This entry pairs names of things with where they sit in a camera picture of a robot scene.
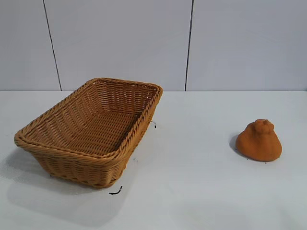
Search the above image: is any orange cone-shaped bread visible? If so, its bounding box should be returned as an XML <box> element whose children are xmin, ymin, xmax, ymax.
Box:
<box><xmin>235</xmin><ymin>118</ymin><xmax>283</xmax><ymax>163</ymax></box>

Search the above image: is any brown woven wicker basket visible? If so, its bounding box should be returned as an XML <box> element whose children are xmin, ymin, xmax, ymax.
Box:
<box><xmin>13</xmin><ymin>77</ymin><xmax>164</xmax><ymax>189</ymax></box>

